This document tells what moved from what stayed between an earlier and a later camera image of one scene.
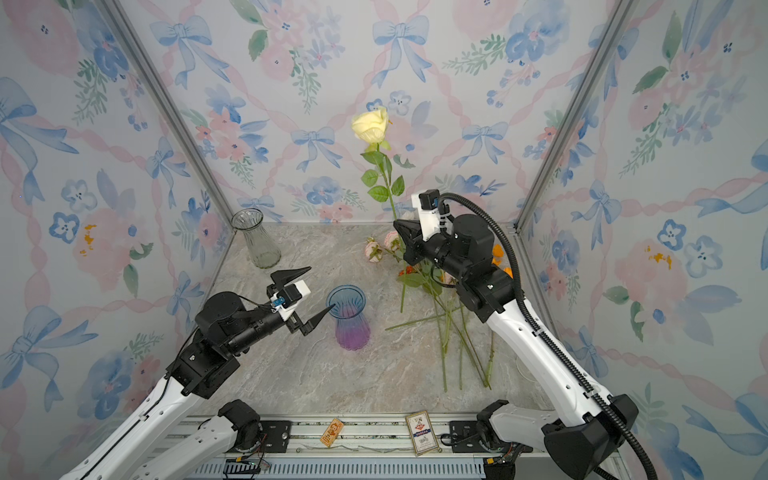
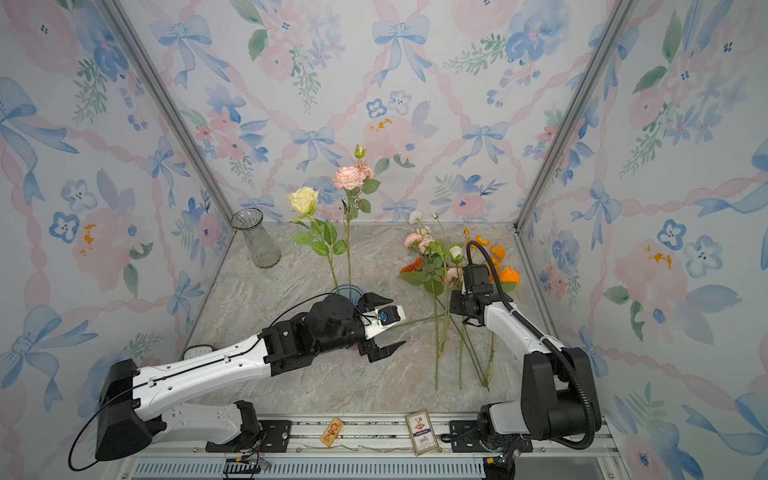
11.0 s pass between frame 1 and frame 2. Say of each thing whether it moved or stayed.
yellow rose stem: moved
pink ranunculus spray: moved
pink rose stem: moved
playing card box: stayed
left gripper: moved
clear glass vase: stayed
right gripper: moved
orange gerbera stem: stayed
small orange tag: stayed
